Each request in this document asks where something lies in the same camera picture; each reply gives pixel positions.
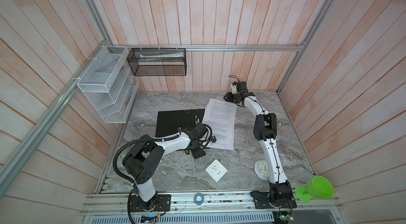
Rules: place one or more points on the blue folder black inside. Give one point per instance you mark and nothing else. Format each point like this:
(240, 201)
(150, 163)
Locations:
(168, 122)

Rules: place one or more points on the aluminium mounting rail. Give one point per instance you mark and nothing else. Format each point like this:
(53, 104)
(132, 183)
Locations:
(182, 202)

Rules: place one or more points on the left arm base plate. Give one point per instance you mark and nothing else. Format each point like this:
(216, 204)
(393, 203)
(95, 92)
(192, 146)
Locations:
(159, 202)

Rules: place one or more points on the black wire mesh basket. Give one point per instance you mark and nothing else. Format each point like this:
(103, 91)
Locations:
(146, 62)

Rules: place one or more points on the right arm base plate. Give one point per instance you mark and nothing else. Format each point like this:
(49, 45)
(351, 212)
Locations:
(266, 200)

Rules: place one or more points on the green plastic funnel cup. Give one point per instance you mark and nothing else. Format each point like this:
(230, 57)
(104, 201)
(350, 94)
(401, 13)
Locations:
(318, 187)

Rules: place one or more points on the printed paper sheet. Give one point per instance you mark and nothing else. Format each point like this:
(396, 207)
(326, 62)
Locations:
(225, 141)
(220, 116)

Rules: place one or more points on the white wire mesh shelf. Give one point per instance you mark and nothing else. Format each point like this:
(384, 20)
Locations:
(109, 86)

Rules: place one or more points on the white oval alarm clock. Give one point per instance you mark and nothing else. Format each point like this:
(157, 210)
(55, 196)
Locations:
(261, 170)

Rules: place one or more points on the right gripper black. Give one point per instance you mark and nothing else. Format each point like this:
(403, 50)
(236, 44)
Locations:
(228, 97)

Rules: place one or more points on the blue tape roll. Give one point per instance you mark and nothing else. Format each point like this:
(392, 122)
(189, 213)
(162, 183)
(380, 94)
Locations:
(198, 199)

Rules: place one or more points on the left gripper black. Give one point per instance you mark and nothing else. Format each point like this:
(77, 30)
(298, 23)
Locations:
(196, 154)

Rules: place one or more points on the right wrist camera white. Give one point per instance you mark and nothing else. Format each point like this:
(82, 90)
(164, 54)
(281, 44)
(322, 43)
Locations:
(235, 88)

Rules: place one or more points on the horizontal aluminium frame bar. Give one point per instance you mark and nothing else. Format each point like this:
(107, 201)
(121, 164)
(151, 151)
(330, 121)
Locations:
(226, 48)

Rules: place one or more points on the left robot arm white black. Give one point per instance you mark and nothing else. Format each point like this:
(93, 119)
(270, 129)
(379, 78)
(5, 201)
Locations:
(138, 160)

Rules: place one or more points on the white wall socket plate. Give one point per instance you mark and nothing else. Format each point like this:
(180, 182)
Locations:
(216, 170)

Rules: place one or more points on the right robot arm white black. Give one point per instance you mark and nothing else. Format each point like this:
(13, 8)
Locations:
(280, 193)

